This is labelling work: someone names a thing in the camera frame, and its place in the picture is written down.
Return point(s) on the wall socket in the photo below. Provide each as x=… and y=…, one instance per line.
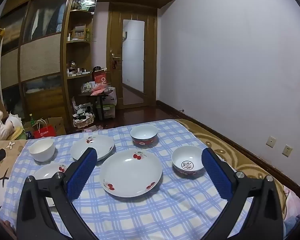
x=271, y=141
x=287, y=151

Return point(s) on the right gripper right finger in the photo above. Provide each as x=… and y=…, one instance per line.
x=264, y=219

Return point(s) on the small cluttered side table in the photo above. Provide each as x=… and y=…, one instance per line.
x=102, y=98

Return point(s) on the green glass bottle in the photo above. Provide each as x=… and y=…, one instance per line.
x=32, y=121

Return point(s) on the brown floral blanket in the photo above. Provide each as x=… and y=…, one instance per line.
x=18, y=164

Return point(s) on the blue plaid cloth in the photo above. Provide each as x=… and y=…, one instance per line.
x=143, y=197

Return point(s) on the wooden wardrobe with shelves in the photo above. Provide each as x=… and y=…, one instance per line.
x=43, y=52

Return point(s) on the cherry plate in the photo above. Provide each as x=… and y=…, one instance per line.
x=130, y=173
x=101, y=143
x=49, y=170

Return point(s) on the plain white bowl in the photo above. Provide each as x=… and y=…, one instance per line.
x=42, y=150

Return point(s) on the right wall socket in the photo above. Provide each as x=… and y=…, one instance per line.
x=287, y=151

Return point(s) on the red paper shopping bag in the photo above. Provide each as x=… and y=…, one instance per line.
x=44, y=130

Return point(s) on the red patterned bowl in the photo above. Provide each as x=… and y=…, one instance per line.
x=144, y=134

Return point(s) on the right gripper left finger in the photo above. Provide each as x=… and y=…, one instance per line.
x=34, y=217

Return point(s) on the wicker basket with items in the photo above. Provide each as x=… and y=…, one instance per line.
x=83, y=115

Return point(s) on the white plush toy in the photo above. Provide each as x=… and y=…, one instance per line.
x=11, y=128

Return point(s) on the wooden door with mirror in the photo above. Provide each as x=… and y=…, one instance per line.
x=132, y=54

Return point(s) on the red gift bag on table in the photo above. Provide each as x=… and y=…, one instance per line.
x=99, y=75

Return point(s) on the red bowl with seal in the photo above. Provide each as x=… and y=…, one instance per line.
x=187, y=159

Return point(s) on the cardboard box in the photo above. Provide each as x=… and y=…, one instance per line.
x=57, y=123

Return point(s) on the left wall socket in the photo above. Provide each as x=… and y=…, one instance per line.
x=271, y=141

